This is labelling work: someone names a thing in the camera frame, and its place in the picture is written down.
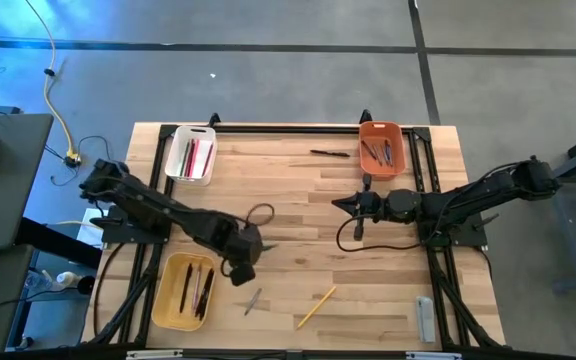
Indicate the black table clamp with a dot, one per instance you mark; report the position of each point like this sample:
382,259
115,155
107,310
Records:
365,116
214,118

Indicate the dark brown pencil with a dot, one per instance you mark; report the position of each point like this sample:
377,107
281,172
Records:
188,167

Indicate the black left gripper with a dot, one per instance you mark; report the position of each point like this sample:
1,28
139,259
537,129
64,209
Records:
243,245

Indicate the black aluminium table frame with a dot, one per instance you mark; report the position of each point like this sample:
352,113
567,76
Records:
293,129

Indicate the purple crayon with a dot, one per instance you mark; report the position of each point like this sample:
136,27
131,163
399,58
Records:
368,149

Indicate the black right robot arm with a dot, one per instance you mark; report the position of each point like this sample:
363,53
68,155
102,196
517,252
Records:
468,197

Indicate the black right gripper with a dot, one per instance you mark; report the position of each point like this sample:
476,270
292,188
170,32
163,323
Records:
375,205

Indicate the yellow pencil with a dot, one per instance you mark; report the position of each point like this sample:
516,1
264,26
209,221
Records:
316,307

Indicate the red brown pencil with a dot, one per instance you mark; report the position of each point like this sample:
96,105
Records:
208,160

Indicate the black desk leg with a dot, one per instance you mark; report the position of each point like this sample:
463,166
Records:
58,242

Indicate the blue grey metal table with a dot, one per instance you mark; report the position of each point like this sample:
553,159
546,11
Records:
568,235

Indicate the clear purple pen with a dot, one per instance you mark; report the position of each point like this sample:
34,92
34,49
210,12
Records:
197,289

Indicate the clear plastic bottle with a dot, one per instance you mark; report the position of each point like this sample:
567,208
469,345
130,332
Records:
63,279

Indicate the white metal bracket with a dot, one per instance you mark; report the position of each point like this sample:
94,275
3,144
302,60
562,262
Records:
154,354
433,356

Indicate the white paper sheet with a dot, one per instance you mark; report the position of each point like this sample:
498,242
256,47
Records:
88,235

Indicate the white plastic bin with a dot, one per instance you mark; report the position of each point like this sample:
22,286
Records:
174,170

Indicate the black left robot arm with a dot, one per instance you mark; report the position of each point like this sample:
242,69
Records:
158,207

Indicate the blue grey crayon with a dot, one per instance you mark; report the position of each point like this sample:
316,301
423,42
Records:
375,154

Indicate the yellow plastic bin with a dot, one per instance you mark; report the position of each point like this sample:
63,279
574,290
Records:
168,305

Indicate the yellow black power plug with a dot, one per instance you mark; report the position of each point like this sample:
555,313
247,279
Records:
72,160

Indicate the dark grey crayon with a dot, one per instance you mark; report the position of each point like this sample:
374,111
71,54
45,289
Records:
390,156

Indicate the black round lid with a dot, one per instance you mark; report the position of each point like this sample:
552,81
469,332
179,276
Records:
86,284

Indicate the dark grey desk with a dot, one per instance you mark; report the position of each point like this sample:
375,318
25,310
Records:
3,190

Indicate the orange plastic bin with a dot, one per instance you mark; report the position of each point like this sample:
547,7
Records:
398,167

